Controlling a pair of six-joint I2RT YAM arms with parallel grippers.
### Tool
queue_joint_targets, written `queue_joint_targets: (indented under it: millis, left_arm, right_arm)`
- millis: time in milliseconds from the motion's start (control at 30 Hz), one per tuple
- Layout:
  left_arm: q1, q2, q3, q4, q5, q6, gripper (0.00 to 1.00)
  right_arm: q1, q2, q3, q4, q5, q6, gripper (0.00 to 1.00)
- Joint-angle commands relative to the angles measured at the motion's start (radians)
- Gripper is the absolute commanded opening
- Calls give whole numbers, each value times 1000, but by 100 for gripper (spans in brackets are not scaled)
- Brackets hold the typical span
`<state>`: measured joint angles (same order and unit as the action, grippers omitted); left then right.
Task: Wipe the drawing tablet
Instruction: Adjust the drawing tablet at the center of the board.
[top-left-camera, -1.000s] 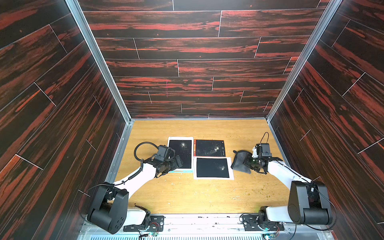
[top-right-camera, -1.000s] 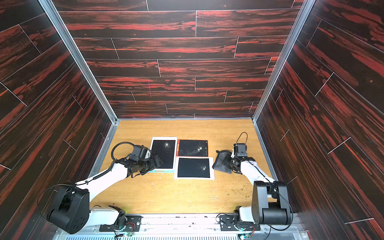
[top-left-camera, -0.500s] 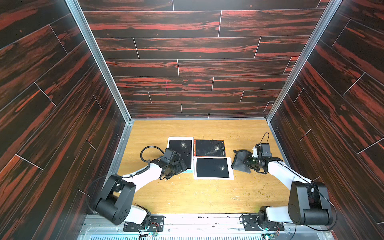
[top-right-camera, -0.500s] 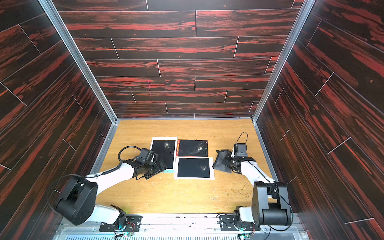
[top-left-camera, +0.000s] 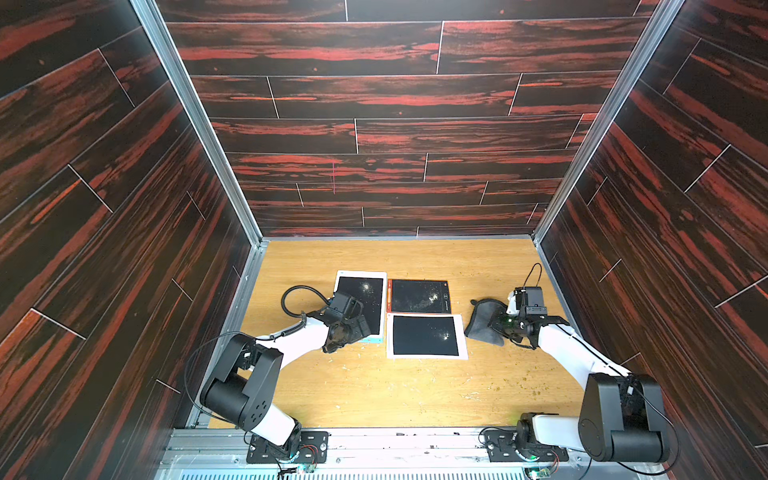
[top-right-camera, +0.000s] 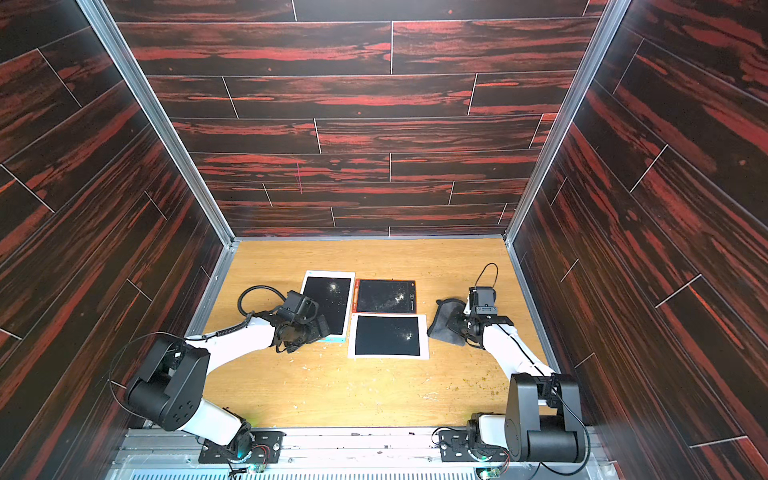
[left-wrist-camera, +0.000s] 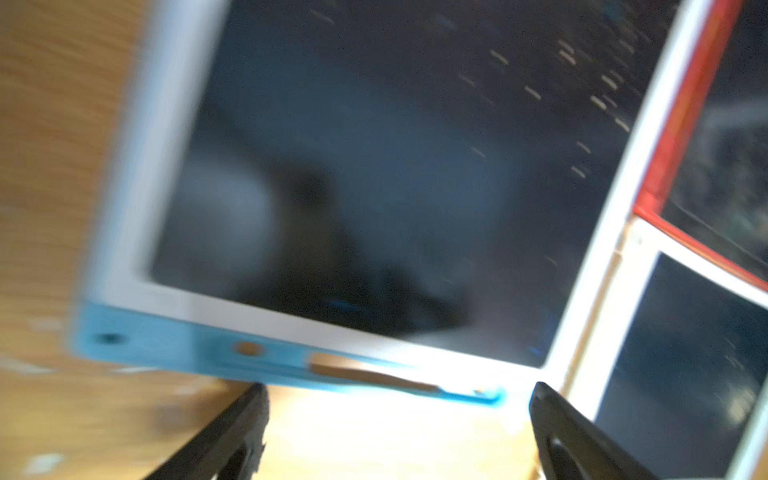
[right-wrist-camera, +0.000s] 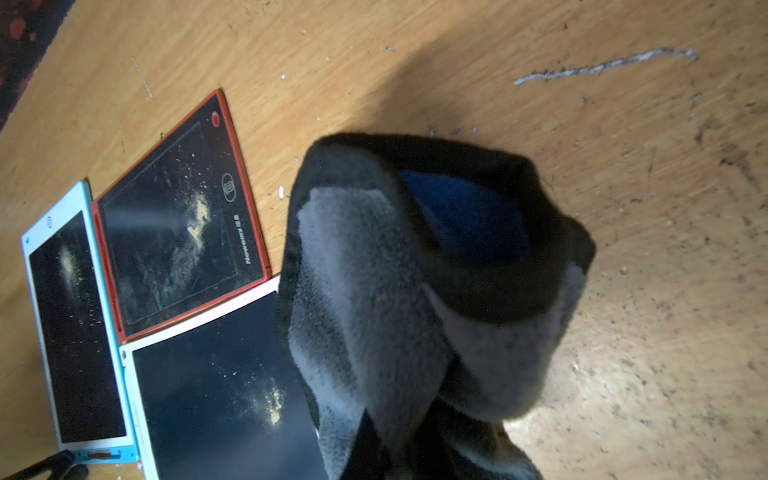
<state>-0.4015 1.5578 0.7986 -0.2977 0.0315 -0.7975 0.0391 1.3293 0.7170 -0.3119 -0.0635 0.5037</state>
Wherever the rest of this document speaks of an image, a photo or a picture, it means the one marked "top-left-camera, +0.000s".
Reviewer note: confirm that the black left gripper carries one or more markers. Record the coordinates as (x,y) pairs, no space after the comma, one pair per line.
(357,332)

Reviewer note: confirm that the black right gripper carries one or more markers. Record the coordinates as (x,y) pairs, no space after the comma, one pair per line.
(504,324)

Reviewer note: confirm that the dark grey wiping cloth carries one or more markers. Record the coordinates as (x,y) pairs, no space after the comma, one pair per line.
(479,327)

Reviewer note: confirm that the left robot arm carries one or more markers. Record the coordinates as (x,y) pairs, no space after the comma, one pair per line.
(242,385)

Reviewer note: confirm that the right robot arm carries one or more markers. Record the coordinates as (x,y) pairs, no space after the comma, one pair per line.
(621,416)

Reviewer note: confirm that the white teal drawing tablet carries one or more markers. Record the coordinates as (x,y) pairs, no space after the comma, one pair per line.
(370,288)

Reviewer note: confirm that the red drawing tablet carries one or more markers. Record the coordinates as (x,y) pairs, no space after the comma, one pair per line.
(418,296)

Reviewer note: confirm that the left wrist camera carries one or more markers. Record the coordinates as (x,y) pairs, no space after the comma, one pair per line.
(344,306)

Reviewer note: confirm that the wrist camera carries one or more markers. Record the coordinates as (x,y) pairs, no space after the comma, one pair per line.
(344,306)
(527,301)

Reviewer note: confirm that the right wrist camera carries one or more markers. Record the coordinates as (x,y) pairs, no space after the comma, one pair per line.
(527,301)

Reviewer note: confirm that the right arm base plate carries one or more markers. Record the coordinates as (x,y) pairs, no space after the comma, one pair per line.
(504,445)

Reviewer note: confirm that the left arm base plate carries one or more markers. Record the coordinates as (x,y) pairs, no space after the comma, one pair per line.
(308,447)

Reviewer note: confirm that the aluminium front rail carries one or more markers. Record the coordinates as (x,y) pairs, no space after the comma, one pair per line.
(383,453)

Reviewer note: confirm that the aluminium frame right post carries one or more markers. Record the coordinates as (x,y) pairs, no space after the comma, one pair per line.
(647,44)

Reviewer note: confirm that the aluminium frame post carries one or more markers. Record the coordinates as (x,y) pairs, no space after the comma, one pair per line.
(159,36)
(647,44)

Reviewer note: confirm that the aluminium frame left post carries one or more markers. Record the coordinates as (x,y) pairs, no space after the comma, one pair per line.
(159,36)

